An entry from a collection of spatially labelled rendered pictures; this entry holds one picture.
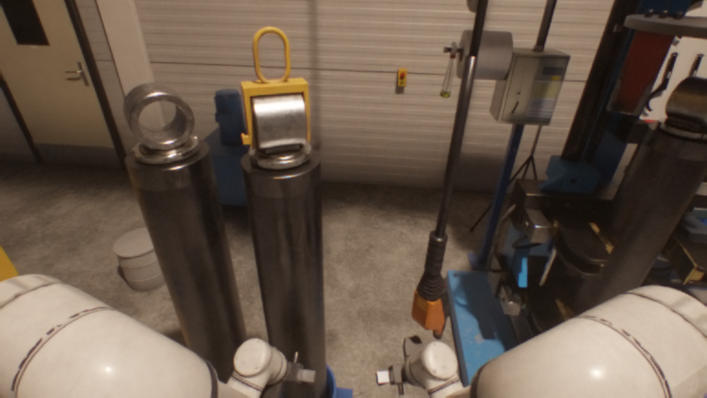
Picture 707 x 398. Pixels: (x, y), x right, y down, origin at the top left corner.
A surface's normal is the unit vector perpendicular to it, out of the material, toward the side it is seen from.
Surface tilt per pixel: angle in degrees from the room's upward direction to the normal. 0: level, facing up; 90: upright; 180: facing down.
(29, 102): 90
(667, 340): 17
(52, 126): 90
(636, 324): 5
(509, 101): 90
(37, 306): 5
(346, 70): 90
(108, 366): 28
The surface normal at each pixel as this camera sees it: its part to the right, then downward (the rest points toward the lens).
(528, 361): -0.69, -0.70
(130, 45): -0.10, 0.49
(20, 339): -0.16, -0.58
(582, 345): -0.29, -0.90
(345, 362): 0.02, -0.87
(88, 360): 0.22, -0.72
